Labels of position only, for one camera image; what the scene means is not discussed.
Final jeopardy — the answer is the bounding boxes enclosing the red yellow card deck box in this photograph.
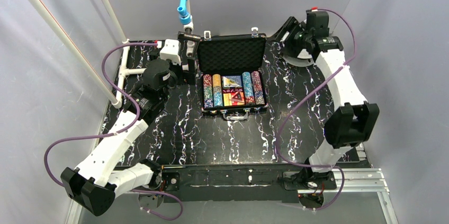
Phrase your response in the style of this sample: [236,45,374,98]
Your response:
[223,93,239,106]

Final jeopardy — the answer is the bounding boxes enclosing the triangular red black token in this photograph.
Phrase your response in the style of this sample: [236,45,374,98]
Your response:
[231,91,245,105]

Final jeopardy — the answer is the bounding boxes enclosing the chip row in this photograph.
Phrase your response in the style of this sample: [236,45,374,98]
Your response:
[203,74,213,109]
[242,72,255,105]
[251,71,265,105]
[212,74,223,107]

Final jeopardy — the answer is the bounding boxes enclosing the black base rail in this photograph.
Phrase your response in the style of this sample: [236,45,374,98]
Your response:
[149,163,340,203]

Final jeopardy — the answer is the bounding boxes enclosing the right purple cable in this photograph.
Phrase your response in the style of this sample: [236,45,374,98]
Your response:
[273,7,357,212]

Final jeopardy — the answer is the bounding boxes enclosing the grey filament spool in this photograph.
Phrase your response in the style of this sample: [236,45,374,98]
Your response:
[283,49,315,67]

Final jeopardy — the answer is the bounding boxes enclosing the aluminium rail frame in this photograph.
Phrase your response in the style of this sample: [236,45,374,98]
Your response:
[298,34,399,224]

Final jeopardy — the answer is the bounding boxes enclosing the purple cable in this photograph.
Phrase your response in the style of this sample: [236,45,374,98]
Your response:
[43,41,184,221]
[273,7,357,212]

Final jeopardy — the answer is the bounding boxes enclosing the red dice in case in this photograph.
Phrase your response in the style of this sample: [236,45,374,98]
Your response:
[222,88,243,94]

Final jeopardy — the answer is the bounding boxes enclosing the metal pole with clamp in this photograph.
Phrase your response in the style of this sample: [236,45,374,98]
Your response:
[181,16,201,57]

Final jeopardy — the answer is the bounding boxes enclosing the clear dealer button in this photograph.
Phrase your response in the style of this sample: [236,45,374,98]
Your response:
[227,78,239,87]

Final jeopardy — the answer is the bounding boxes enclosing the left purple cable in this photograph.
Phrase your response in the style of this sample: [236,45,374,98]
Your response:
[43,41,184,221]

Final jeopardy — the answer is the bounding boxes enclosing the white PVC pipe frame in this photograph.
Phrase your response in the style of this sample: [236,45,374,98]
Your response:
[3,0,198,110]

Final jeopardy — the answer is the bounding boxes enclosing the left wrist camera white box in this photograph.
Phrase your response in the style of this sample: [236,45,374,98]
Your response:
[159,39,182,65]

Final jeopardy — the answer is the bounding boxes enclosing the black poker chip case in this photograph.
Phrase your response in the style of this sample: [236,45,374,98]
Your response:
[196,31,268,121]

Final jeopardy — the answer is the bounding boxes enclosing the chip row far left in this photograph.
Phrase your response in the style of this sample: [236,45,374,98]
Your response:
[203,74,213,109]

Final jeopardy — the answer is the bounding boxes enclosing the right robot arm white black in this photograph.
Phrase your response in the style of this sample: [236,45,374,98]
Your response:
[274,8,380,174]

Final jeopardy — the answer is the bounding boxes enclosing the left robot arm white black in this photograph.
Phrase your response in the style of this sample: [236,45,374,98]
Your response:
[60,59,178,216]

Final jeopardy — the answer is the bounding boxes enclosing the chip row far right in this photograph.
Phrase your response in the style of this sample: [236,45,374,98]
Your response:
[251,71,265,105]

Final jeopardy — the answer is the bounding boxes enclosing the blue card deck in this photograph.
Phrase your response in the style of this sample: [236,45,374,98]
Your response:
[222,75,243,88]

